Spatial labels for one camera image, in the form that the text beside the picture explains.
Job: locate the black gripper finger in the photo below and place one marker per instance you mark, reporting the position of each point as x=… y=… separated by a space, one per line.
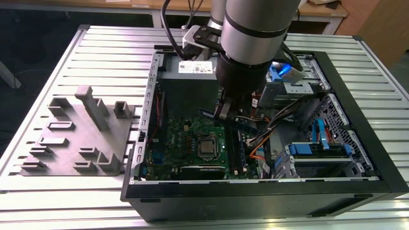
x=227 y=109
x=240 y=103

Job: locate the dark RAM stick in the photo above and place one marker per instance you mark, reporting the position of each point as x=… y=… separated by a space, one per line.
x=246 y=127

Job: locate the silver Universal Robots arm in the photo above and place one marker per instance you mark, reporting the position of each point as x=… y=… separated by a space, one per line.
x=256 y=24

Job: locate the blue disk carrier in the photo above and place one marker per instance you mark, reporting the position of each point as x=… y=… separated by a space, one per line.
x=302 y=149
x=275 y=74

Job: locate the grey power supply unit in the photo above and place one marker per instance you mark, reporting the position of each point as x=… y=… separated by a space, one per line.
x=186 y=95

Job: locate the silver CPU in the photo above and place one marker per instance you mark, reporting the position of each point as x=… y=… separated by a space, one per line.
x=208 y=147

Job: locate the green motherboard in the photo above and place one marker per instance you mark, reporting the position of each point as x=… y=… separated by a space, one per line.
x=179 y=134

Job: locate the metal drive cage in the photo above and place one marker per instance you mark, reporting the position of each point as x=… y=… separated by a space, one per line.
x=303 y=91

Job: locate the black graphics card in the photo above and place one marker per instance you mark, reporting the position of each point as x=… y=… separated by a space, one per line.
x=202 y=171

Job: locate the metal disk bay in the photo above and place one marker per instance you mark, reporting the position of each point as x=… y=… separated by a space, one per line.
x=323 y=159

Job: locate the black open PC case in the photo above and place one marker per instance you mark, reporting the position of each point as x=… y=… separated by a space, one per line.
x=256 y=196

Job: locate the grey parts rack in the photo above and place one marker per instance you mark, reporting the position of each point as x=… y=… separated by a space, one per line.
x=86 y=134

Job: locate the brown wooden cabinet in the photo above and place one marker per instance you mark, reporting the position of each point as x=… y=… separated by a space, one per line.
x=378 y=24

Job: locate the white chair leg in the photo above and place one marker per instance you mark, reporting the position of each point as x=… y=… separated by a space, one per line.
x=10 y=74

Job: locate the metal CPU socket frame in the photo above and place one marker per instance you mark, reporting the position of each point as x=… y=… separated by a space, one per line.
x=208 y=136

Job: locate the small silver wrist camera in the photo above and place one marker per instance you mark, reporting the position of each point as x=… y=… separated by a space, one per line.
x=292 y=75

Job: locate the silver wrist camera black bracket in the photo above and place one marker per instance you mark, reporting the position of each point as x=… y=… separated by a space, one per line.
x=198 y=40

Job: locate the wooden desk white frame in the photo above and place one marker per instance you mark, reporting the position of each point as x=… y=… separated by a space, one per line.
x=319 y=12

